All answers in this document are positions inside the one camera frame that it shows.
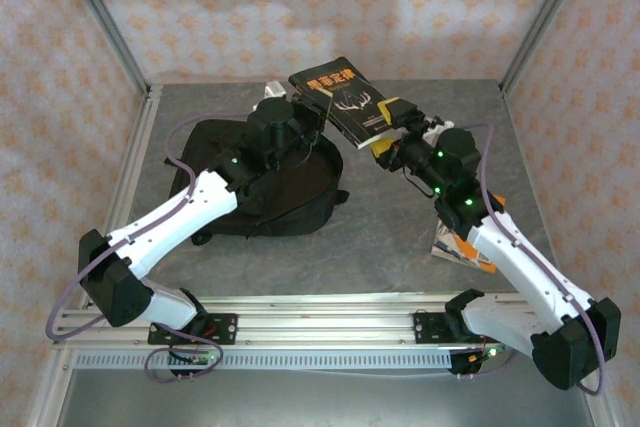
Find orange book with colourful cover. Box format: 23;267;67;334
430;191;506;274

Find aluminium corner post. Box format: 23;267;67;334
498;0;595;96
53;0;152;98

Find aluminium left corner post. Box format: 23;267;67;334
53;0;152;98

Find aluminium left frame leg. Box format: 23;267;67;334
27;349;76;427

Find black book with antler cover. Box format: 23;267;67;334
288;56;401;150

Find aluminium frame leg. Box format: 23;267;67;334
574;361;619;427
27;349;76;427

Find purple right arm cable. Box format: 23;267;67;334
469;122;609;396

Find black backpack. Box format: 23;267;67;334
164;119;350;247

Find aluminium side rail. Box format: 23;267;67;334
82;85;164;309

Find aluminium right frame leg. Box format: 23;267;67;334
574;361;619;427

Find white slotted cable duct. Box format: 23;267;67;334
74;350;454;372

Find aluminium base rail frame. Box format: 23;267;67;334
52;295;601;351

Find thin black right camera cable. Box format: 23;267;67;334
403;168;437;198

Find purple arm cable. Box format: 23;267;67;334
469;122;609;396
45;119;251;383

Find small left circuit board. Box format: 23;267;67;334
169;350;221;366

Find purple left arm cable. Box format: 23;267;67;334
45;119;251;383

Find aluminium right corner post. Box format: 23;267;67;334
498;0;595;96

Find grey metal lower shelf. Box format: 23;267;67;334
54;369;599;427

